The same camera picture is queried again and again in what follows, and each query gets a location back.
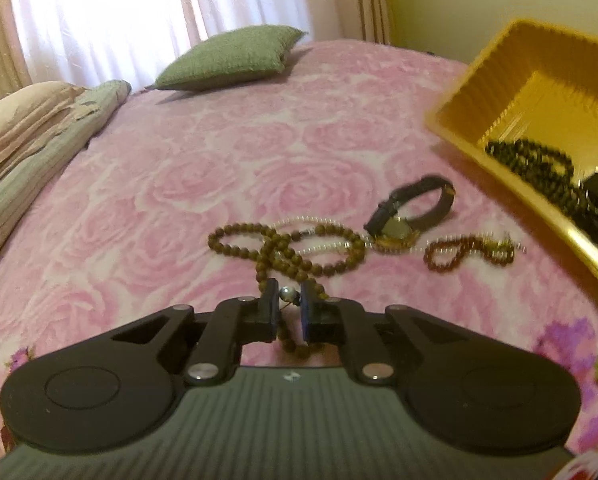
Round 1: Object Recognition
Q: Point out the dark bead necklace with tassel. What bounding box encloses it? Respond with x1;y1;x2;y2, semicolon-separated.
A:
484;138;598;246

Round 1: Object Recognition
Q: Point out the green checked cushion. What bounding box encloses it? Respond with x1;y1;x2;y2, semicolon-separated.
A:
151;25;305;91

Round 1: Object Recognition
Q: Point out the yellow plastic tray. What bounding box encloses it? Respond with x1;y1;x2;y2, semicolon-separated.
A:
426;20;598;281

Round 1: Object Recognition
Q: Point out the brown wooden bead necklace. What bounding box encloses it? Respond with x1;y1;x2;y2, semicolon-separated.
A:
207;221;367;360

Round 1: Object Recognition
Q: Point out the reddish bead bracelet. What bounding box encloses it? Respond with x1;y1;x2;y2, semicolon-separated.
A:
423;234;516;272

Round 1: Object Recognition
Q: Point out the pink rose bedspread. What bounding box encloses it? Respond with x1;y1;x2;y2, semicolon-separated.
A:
0;40;598;457

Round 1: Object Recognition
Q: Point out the beige pillow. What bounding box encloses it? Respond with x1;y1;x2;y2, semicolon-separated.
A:
0;81;86;177

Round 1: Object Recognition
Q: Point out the dark strap gold watch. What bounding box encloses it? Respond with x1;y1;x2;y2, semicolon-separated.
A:
364;174;455;254

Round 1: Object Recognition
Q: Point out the beige side curtain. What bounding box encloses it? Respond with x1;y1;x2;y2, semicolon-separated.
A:
328;0;396;47

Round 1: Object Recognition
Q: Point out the striped folded quilt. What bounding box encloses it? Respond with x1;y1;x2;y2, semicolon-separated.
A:
0;80;131;250

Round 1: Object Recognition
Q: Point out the sheer pink curtain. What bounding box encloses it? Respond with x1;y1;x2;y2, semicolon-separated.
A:
11;0;345;89

